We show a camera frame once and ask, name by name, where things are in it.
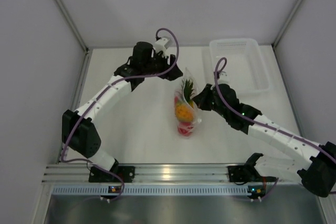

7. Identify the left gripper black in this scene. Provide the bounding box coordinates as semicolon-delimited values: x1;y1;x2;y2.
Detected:
143;50;183;81

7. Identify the fake pineapple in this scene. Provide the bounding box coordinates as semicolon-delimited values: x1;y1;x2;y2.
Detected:
174;78;195;123

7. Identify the clear zip top bag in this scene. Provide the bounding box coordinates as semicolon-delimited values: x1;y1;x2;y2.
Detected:
174;68;202;138

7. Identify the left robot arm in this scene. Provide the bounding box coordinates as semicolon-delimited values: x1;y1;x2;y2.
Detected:
61;38;182;182

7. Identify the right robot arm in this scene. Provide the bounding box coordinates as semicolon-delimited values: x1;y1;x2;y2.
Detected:
193;84;335;198

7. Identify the white plastic basket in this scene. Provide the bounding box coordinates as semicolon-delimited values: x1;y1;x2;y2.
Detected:
209;38;271;95

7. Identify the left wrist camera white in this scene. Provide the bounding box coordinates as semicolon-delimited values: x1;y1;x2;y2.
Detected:
153;37;172;55

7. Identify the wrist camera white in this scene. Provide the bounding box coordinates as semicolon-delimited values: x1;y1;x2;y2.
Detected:
153;37;172;55
217;71;230;84

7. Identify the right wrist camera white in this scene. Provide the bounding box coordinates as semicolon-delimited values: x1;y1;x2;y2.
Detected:
217;71;230;84

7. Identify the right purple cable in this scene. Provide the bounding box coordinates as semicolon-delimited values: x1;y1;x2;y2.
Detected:
214;57;336;202

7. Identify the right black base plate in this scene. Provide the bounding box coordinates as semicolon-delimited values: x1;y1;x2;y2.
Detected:
227;165;252;183

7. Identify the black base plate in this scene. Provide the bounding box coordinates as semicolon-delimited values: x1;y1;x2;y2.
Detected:
227;165;252;183
88;166;135;183

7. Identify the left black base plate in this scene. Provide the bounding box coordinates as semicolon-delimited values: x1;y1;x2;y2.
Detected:
88;166;135;183

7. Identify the aluminium mounting rail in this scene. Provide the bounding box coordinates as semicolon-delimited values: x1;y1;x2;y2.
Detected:
41;163;302;183

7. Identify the white slotted cable duct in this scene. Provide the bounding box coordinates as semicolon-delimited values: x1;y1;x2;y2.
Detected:
52;185;256;196

